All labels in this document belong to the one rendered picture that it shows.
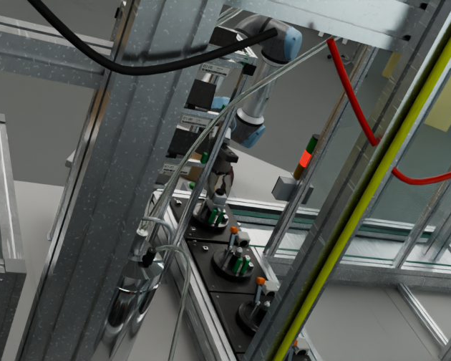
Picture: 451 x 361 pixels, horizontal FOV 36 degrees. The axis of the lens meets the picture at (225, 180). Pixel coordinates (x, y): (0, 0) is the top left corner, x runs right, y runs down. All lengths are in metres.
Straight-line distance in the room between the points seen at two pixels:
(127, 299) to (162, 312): 0.81
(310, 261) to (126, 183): 0.34
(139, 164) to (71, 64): 0.14
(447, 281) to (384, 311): 0.41
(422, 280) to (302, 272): 1.82
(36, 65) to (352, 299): 1.97
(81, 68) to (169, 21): 0.13
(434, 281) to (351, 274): 0.41
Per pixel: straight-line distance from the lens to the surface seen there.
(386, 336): 2.55
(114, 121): 0.81
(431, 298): 2.92
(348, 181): 1.02
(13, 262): 1.04
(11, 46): 0.80
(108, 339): 1.41
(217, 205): 2.36
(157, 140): 0.83
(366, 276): 2.70
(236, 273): 2.20
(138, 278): 1.31
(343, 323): 2.48
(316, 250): 1.05
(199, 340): 2.05
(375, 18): 0.92
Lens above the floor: 2.20
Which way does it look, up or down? 27 degrees down
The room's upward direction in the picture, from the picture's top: 24 degrees clockwise
